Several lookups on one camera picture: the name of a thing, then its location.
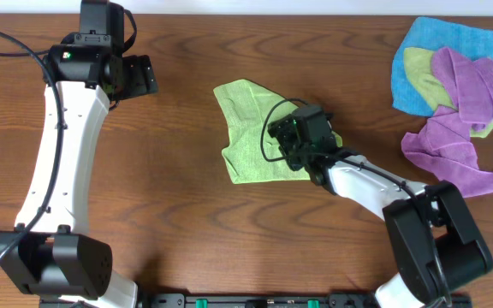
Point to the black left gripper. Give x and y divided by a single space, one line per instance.
145 74

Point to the light green cloth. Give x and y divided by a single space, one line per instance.
248 108

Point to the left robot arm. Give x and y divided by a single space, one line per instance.
49 252

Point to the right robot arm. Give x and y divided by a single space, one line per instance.
436 243

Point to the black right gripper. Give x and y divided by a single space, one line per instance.
282 131

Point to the purple cloth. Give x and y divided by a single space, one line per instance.
444 146

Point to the blue cloth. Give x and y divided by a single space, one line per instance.
433 34

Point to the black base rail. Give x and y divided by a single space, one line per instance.
334 300

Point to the olive green cloth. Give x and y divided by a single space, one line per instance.
447 78

